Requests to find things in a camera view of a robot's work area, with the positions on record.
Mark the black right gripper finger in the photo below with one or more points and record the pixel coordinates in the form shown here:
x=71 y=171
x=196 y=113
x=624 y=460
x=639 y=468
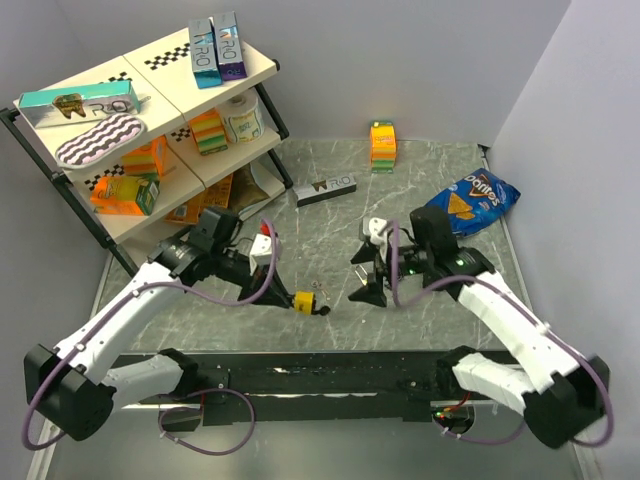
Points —
x=368 y=252
x=371 y=291

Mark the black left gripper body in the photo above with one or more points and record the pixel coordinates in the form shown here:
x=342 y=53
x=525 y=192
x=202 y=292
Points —
x=234 y=267

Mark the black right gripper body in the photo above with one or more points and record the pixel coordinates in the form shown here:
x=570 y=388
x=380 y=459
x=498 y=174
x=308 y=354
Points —
x=413 y=259

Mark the yellow padlock black key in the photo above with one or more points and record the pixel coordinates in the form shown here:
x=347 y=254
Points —
x=322 y=311

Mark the small brass padlock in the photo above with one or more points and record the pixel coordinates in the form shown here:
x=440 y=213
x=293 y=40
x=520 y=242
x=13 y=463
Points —
x=362 y=274

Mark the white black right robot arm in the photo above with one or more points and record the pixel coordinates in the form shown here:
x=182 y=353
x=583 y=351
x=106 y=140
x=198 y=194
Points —
x=562 y=396

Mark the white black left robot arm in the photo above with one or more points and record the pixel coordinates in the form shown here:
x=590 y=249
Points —
x=76 y=385

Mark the orange box bottom shelf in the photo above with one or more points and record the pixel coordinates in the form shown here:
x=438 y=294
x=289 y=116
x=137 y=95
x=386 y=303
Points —
x=216 y=195

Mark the brown pouch bottom shelf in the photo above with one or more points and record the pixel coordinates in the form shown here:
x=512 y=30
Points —
x=245 y=192

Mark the silver toothpaste box on table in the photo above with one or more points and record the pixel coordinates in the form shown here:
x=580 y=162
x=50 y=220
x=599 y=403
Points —
x=324 y=190

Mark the blue Doritos chip bag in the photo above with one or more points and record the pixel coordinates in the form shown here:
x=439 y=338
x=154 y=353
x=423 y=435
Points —
x=475 y=202

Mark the sponge pack on table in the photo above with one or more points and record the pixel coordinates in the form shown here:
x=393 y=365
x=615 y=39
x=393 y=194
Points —
x=383 y=147

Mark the orange sponge pack left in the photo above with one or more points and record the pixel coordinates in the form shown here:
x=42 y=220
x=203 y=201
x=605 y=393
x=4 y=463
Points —
x=149 y=159

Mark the sponge pack middle shelf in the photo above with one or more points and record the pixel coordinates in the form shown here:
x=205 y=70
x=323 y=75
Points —
x=208 y=132

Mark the toilet paper roll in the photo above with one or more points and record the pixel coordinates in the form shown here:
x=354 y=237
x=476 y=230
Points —
x=242 y=118

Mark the orange green snack box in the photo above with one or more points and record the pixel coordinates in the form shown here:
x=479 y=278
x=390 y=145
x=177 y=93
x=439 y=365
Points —
x=126 y=195

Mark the beige black shelf rack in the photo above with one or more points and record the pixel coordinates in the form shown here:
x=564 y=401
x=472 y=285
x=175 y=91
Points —
x=160 y=73

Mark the pink grey striped sponge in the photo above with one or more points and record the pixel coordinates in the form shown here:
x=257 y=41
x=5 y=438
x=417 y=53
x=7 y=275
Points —
x=108 y=136

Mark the purple toothpaste box standing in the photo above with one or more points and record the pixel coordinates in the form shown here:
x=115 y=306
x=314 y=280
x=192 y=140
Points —
x=230 y=59

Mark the blue toothpaste box standing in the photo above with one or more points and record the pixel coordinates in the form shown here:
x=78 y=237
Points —
x=203 y=50

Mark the teal toothpaste box lying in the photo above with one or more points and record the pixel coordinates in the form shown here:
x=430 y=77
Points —
x=78 y=104

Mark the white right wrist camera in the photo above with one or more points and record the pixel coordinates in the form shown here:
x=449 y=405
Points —
x=374 y=230

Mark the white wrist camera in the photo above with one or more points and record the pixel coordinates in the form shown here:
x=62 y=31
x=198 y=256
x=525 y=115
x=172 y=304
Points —
x=264 y=248
x=374 y=230

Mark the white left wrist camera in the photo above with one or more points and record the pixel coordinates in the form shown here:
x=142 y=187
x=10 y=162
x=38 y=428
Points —
x=264 y=248

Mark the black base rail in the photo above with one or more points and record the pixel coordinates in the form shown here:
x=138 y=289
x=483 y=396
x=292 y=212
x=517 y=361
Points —
x=300 y=386

